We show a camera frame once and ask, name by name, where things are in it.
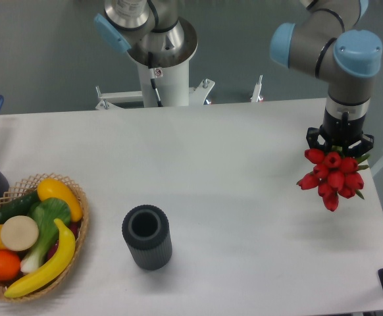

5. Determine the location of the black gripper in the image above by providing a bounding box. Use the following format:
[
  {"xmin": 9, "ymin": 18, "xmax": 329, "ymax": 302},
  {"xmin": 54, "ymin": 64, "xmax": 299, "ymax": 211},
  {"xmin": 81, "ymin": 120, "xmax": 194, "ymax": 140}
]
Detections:
[{"xmin": 306, "ymin": 110, "xmax": 374, "ymax": 157}]

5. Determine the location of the red tulip bouquet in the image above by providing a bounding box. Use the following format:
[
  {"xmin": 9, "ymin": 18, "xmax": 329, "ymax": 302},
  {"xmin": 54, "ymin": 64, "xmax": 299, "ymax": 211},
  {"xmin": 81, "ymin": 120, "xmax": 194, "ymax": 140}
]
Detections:
[{"xmin": 296, "ymin": 147, "xmax": 370, "ymax": 212}]

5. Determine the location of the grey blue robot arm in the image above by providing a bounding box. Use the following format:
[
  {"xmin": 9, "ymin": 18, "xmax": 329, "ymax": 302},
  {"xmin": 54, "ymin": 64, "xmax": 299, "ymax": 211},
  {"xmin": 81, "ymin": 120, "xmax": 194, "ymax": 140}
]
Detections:
[{"xmin": 94, "ymin": 1, "xmax": 383, "ymax": 157}]

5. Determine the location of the dark grey ribbed vase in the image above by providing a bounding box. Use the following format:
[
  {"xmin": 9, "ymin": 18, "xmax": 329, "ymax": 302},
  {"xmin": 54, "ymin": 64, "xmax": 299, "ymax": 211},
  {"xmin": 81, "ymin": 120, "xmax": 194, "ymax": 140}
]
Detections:
[{"xmin": 121, "ymin": 205, "xmax": 172, "ymax": 271}]

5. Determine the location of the red vegetable in basket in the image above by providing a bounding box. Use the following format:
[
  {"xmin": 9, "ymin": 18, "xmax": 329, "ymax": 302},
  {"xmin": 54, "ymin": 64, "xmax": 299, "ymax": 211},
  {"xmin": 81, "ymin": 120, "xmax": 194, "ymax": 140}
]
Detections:
[{"xmin": 46, "ymin": 222, "xmax": 78, "ymax": 261}]

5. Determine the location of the yellow banana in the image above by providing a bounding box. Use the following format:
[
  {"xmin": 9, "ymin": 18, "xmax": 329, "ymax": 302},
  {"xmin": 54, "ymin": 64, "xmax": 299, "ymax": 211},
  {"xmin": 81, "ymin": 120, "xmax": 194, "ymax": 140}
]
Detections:
[{"xmin": 4, "ymin": 219, "xmax": 76, "ymax": 299}]

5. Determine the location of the green bok choy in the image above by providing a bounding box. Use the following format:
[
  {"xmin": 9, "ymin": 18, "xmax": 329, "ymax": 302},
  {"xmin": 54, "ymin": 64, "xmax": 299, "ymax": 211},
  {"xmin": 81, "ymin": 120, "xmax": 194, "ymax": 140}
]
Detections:
[{"xmin": 20, "ymin": 197, "xmax": 71, "ymax": 274}]

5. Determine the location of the green cucumber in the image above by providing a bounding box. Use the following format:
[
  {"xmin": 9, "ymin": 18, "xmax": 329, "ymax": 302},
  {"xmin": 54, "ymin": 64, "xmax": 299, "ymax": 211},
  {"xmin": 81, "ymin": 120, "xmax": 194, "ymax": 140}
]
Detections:
[{"xmin": 0, "ymin": 191, "xmax": 39, "ymax": 224}]

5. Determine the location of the beige round disc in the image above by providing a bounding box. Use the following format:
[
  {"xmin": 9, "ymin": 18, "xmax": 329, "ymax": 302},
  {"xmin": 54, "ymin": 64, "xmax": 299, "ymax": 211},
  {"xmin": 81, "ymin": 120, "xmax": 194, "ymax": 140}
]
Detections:
[{"xmin": 0, "ymin": 215, "xmax": 39, "ymax": 251}]

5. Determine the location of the orange fruit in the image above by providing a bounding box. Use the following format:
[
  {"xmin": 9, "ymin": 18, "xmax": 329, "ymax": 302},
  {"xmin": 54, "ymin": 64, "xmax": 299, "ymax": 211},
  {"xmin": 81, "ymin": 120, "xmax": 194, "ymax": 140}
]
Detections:
[{"xmin": 0, "ymin": 250, "xmax": 20, "ymax": 281}]

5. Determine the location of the woven wicker basket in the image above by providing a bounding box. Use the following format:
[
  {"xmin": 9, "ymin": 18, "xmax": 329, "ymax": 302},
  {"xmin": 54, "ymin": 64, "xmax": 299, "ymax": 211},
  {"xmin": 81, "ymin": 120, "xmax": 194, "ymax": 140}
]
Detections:
[{"xmin": 0, "ymin": 173, "xmax": 89, "ymax": 303}]

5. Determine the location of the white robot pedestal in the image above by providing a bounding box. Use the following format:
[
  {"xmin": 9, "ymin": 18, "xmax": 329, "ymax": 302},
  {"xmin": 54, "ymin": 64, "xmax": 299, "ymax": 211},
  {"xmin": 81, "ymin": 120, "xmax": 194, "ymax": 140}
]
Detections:
[{"xmin": 95, "ymin": 16, "xmax": 216, "ymax": 111}]

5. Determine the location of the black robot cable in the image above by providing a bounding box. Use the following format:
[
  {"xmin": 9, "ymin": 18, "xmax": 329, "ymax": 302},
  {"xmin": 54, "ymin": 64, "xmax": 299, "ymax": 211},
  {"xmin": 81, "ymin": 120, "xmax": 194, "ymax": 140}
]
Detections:
[{"xmin": 147, "ymin": 51, "xmax": 164, "ymax": 108}]

